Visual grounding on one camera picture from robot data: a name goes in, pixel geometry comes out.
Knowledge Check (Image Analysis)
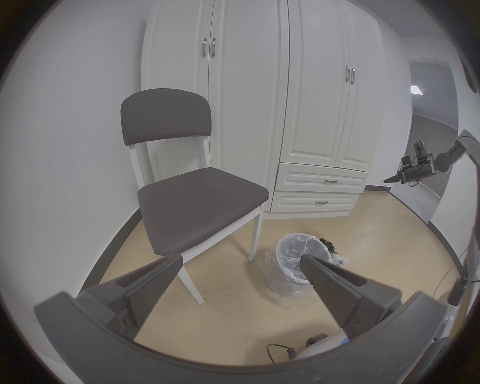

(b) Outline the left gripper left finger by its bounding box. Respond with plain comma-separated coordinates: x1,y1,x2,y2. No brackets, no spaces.
76,253,184,342

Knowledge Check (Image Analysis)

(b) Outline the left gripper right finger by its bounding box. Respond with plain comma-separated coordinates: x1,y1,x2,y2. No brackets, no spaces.
299,254,404,340

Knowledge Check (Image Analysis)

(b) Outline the clear plastic bag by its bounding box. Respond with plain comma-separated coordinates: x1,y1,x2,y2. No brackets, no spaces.
263,232,334,299

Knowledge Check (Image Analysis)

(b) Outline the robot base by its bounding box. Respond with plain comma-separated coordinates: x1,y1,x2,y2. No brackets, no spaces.
290,327,352,361

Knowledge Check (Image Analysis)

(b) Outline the grey curtain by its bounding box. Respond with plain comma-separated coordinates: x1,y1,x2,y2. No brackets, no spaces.
412,113,459,151

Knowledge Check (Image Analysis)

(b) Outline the white chair dark grey seat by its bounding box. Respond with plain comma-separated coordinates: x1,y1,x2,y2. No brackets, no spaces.
120,88,270,305

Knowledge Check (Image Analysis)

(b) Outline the white wardrobe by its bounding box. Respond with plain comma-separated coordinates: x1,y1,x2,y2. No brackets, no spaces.
140,0,385,220

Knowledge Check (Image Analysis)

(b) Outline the black cable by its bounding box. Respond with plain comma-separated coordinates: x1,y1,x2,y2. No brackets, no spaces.
266,343,301,365

